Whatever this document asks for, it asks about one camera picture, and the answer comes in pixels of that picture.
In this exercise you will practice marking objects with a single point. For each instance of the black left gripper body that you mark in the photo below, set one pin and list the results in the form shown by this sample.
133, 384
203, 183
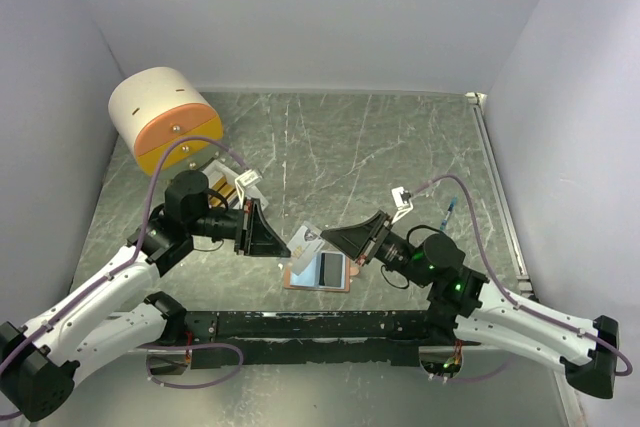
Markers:
217, 222

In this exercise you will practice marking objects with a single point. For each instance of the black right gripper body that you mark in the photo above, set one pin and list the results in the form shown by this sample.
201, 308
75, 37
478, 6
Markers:
393, 250

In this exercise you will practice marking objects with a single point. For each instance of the pink blue card holder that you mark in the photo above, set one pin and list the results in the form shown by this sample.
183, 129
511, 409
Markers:
308, 280

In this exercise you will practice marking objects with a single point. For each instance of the white silver credit card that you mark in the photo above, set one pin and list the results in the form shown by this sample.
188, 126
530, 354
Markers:
305, 244

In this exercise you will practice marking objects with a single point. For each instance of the black credit card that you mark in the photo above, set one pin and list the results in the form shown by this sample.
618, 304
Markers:
331, 270

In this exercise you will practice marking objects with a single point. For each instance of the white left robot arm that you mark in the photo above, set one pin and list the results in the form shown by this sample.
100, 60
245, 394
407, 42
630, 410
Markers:
45, 358

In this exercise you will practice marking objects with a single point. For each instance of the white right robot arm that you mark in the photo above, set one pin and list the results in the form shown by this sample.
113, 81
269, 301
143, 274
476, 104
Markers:
466, 305

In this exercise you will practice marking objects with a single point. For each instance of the yellow credit card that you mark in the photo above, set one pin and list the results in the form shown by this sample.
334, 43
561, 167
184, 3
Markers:
223, 196

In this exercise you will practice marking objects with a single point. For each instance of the white card tray box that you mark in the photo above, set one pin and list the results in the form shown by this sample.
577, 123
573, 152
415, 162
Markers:
219, 174

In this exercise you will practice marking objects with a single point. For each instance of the blue pen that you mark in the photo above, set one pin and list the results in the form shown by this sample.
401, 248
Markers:
448, 214

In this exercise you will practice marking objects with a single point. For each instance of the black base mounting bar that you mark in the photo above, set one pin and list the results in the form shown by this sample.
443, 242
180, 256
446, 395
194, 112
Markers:
396, 337

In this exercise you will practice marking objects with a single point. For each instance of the cream drawer cabinet orange fronts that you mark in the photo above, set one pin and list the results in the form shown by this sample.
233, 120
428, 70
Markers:
154, 107

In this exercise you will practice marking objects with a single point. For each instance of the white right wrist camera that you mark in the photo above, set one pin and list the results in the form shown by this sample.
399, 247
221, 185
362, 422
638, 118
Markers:
403, 202

